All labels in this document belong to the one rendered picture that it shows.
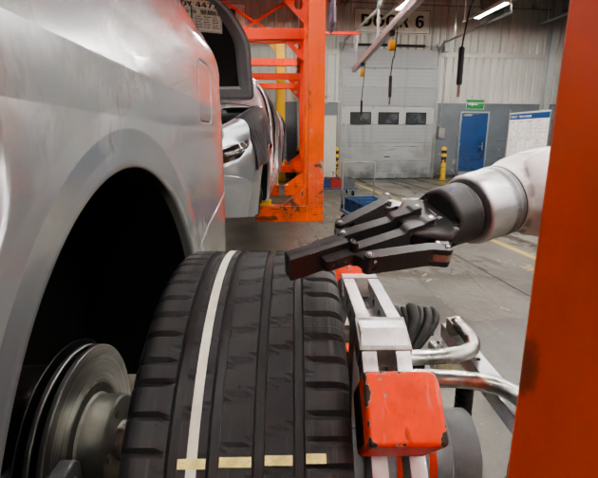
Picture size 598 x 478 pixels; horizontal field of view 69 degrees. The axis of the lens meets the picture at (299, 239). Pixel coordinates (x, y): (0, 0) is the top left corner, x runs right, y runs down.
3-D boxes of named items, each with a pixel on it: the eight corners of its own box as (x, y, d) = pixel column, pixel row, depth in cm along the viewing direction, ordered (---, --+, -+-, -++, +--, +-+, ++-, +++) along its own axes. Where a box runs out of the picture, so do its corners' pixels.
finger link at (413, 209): (425, 208, 51) (418, 201, 52) (341, 231, 47) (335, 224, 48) (420, 234, 53) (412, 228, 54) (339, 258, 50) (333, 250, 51)
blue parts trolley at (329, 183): (308, 194, 1044) (308, 153, 1021) (348, 193, 1064) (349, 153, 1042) (315, 197, 985) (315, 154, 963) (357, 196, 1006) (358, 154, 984)
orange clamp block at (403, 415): (352, 390, 51) (362, 370, 43) (419, 390, 51) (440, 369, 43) (356, 456, 47) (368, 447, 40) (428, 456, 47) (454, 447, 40)
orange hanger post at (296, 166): (278, 172, 1045) (276, 63, 988) (306, 172, 1046) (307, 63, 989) (277, 172, 1030) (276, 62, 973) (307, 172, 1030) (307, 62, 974)
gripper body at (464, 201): (479, 254, 53) (418, 277, 50) (434, 217, 59) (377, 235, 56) (496, 203, 49) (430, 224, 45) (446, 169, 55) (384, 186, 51)
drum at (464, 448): (336, 455, 81) (338, 387, 77) (451, 454, 81) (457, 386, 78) (345, 521, 67) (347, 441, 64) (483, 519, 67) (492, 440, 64)
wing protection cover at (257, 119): (239, 164, 398) (237, 105, 387) (272, 163, 399) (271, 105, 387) (228, 170, 330) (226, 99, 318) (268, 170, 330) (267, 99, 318)
